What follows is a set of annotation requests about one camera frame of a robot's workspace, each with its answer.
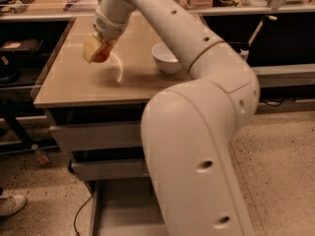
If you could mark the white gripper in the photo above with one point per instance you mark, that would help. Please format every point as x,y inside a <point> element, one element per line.
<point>109,28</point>

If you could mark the red apple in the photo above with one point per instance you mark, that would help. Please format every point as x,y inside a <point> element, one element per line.
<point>103,54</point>

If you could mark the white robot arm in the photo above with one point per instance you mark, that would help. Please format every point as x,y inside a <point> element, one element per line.
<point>185,129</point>

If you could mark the grey drawer cabinet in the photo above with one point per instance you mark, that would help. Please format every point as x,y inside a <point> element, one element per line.
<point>76,92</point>

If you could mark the grey top drawer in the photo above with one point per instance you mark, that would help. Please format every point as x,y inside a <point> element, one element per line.
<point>97,135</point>

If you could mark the grey middle drawer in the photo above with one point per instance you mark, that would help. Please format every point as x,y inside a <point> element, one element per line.
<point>111,169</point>

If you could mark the grey open bottom drawer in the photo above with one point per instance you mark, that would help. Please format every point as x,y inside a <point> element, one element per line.
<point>126,207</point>

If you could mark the white ceramic bowl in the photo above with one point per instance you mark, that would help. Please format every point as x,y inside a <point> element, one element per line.
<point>165,60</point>

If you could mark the black shelf box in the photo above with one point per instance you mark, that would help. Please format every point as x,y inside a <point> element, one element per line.
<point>27,45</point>

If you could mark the black table leg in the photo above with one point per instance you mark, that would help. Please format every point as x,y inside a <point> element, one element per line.
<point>22,134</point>

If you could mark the white handheld tool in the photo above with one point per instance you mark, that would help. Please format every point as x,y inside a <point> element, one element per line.
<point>244,51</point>

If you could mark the white sneaker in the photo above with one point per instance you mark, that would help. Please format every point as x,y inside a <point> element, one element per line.
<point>11,205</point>

